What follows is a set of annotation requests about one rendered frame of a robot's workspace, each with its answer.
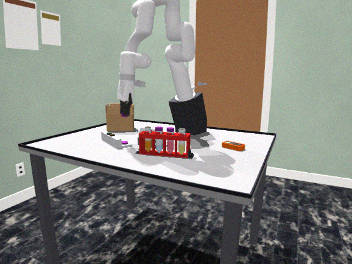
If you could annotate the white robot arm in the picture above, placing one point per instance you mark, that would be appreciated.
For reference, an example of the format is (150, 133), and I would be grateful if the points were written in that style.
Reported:
(176, 54)

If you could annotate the orange digital multimeter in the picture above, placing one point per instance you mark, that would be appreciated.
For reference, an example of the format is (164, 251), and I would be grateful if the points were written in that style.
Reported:
(233, 145)

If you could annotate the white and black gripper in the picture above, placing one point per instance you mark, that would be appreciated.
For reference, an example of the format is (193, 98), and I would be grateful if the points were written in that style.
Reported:
(124, 89)

